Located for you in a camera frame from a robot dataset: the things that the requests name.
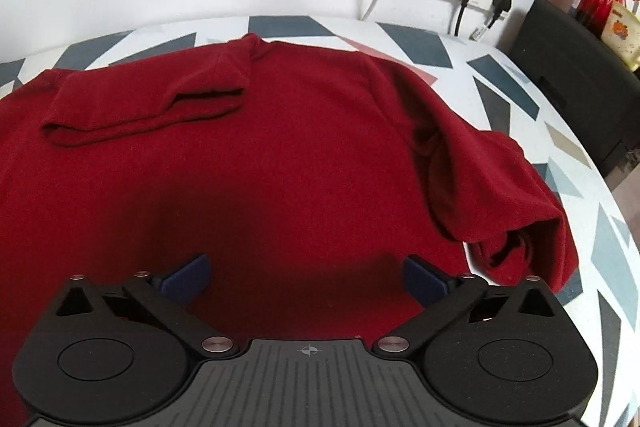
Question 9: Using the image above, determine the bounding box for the yellow printed container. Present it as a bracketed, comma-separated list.
[600, 4, 640, 72]

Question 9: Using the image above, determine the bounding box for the red vase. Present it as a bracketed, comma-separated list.
[575, 0, 640, 28]

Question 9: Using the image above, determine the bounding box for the black chair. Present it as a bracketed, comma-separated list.
[509, 0, 640, 180]

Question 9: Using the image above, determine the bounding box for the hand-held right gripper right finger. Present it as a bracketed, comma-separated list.
[374, 255, 561, 354]

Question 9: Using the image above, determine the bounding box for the red sweater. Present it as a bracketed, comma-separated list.
[0, 33, 581, 427]

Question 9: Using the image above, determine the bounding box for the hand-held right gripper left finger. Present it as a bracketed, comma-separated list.
[55, 254, 238, 355]

